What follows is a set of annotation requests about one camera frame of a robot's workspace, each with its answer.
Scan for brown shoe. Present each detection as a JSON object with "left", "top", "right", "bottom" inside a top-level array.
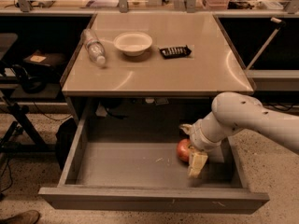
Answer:
[{"left": 0, "top": 210, "right": 40, "bottom": 224}]

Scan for white bowl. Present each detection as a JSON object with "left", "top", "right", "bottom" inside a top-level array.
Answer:
[{"left": 113, "top": 32, "right": 152, "bottom": 57}]

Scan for black snack bag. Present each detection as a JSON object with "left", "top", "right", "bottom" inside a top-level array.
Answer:
[{"left": 159, "top": 46, "right": 192, "bottom": 59}]

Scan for grey counter cabinet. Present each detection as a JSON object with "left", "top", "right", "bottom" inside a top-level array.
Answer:
[{"left": 63, "top": 11, "right": 255, "bottom": 120}]

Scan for black headphones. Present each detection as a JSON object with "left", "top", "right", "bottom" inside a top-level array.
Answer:
[{"left": 12, "top": 64, "right": 47, "bottom": 93}]

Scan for clear plastic water bottle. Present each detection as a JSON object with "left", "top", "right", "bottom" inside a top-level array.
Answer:
[{"left": 81, "top": 29, "right": 106, "bottom": 67}]

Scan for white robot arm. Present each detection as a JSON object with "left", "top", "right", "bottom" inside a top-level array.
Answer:
[{"left": 179, "top": 92, "right": 299, "bottom": 178}]

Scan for black bag on floor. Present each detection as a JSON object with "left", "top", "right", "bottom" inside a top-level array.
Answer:
[{"left": 55, "top": 118, "right": 77, "bottom": 170}]

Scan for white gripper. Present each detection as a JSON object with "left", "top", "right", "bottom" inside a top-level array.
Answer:
[{"left": 179, "top": 119, "right": 222, "bottom": 178}]

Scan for grey open drawer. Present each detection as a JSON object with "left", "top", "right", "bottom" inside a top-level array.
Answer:
[{"left": 39, "top": 99, "right": 269, "bottom": 214}]

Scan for black box with label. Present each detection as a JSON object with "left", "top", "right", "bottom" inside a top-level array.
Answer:
[{"left": 22, "top": 50, "right": 67, "bottom": 72}]

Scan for red apple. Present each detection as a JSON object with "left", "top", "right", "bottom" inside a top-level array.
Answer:
[{"left": 177, "top": 139, "right": 191, "bottom": 162}]

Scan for white stick with handle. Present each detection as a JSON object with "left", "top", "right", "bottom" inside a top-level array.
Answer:
[{"left": 246, "top": 17, "right": 286, "bottom": 70}]

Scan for black stand frame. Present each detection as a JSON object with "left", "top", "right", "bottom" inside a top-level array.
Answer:
[{"left": 0, "top": 91, "right": 54, "bottom": 153}]

